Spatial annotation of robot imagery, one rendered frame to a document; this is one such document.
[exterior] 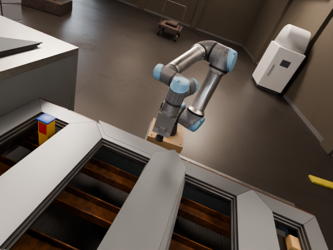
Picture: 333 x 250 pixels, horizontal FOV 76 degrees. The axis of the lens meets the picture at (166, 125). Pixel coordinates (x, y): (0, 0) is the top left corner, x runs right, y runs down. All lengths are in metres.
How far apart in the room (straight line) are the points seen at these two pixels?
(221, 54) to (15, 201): 1.11
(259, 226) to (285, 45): 5.39
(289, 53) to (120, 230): 5.76
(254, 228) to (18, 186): 0.92
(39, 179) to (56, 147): 0.18
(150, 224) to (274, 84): 5.74
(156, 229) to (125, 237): 0.11
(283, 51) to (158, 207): 5.53
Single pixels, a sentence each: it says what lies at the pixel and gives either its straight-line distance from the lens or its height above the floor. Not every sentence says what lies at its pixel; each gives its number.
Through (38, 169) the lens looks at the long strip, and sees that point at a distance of 0.95.
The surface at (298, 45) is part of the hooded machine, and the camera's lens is 6.28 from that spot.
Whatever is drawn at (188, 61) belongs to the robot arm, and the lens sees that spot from 1.13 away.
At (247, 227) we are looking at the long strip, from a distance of 1.04.
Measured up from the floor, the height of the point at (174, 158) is 0.86.
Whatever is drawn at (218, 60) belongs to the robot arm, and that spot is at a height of 1.30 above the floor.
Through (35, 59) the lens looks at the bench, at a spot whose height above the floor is 1.05.
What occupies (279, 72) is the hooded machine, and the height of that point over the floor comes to 0.56.
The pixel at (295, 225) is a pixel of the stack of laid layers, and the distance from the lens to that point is 1.27.
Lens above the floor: 1.57
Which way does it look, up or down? 33 degrees down
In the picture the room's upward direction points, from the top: 21 degrees clockwise
